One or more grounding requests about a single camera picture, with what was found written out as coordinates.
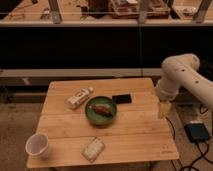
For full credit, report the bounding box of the white lying bottle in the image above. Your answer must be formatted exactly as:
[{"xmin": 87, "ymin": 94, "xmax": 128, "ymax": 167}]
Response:
[{"xmin": 67, "ymin": 87, "xmax": 94, "ymax": 109}]

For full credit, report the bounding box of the long wooden shelf bench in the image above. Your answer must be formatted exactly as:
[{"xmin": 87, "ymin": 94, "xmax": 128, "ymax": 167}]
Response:
[{"xmin": 0, "ymin": 0, "xmax": 213, "ymax": 27}]

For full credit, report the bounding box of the black smartphone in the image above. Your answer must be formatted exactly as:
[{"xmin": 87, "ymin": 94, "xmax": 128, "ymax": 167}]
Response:
[{"xmin": 112, "ymin": 94, "xmax": 132, "ymax": 104}]

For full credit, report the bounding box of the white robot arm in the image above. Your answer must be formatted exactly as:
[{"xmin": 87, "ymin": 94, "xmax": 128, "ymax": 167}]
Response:
[{"xmin": 156, "ymin": 53, "xmax": 213, "ymax": 113}]

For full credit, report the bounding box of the clear packaged snack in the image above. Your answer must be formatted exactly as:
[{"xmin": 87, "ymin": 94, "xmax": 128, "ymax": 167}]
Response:
[{"xmin": 82, "ymin": 137, "xmax": 105, "ymax": 163}]

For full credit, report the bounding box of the brown food in bowl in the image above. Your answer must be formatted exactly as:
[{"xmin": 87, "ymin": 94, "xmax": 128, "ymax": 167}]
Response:
[{"xmin": 90, "ymin": 104, "xmax": 112, "ymax": 117}]

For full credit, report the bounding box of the white paper cup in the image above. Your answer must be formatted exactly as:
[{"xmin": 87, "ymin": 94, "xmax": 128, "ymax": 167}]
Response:
[{"xmin": 25, "ymin": 133, "xmax": 50, "ymax": 159}]

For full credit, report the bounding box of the wooden table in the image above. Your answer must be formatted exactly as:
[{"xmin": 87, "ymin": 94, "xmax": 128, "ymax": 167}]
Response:
[{"xmin": 27, "ymin": 78, "xmax": 179, "ymax": 169}]

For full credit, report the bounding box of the black floor cable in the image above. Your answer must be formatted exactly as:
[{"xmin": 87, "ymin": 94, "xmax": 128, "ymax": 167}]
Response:
[{"xmin": 165, "ymin": 103, "xmax": 213, "ymax": 171}]

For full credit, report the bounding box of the black power box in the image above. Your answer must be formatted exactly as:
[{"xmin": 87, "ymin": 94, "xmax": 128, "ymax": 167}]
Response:
[{"xmin": 184, "ymin": 123, "xmax": 210, "ymax": 143}]

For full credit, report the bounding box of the green bowl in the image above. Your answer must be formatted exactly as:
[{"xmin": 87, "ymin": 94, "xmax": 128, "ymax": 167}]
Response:
[{"xmin": 85, "ymin": 96, "xmax": 117, "ymax": 126}]

